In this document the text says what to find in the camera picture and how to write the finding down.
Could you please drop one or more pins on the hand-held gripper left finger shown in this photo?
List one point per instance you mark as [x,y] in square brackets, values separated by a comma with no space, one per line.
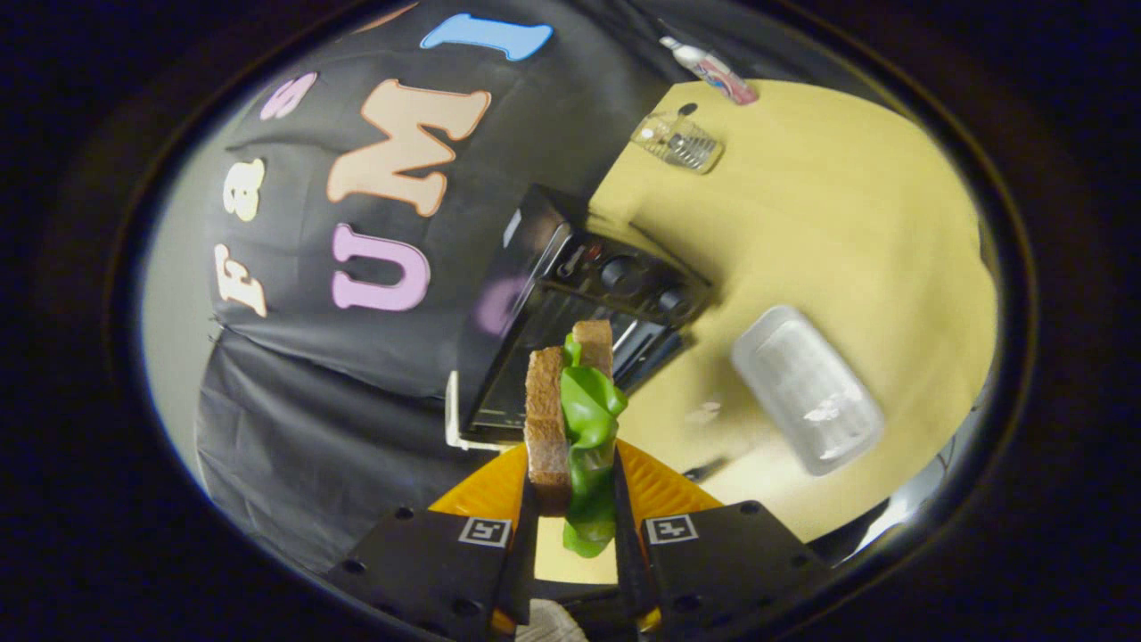
[428,562]

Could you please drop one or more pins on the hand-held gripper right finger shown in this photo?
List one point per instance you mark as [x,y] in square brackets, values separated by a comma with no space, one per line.
[731,562]

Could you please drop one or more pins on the lettuce sandwich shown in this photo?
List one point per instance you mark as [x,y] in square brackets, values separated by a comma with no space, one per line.
[545,419]

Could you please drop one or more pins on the black toaster oven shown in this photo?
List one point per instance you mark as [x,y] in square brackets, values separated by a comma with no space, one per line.
[526,267]

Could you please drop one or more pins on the white bread toaster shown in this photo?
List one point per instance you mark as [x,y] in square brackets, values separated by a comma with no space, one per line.
[453,419]

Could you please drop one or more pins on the white plastic tray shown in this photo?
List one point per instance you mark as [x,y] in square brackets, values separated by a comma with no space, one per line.
[807,388]

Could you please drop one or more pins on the black backdrop cloth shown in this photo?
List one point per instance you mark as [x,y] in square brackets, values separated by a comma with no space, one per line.
[294,401]

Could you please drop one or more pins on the clear plastic container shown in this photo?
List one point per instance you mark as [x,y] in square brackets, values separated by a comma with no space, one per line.
[679,141]

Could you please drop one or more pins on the silver and pink spray bottle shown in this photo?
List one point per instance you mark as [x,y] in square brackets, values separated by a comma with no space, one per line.
[713,69]

